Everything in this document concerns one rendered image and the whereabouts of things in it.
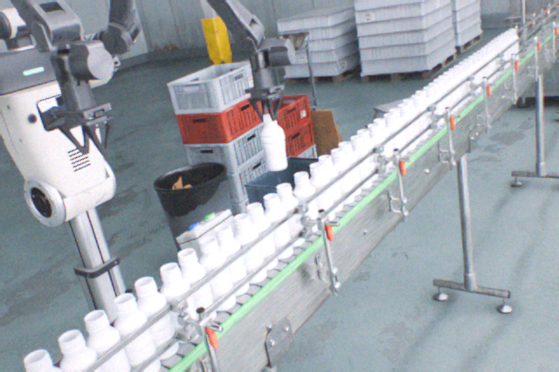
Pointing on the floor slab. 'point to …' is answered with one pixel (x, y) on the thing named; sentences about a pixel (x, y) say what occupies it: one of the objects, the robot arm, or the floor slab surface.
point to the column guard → (217, 40)
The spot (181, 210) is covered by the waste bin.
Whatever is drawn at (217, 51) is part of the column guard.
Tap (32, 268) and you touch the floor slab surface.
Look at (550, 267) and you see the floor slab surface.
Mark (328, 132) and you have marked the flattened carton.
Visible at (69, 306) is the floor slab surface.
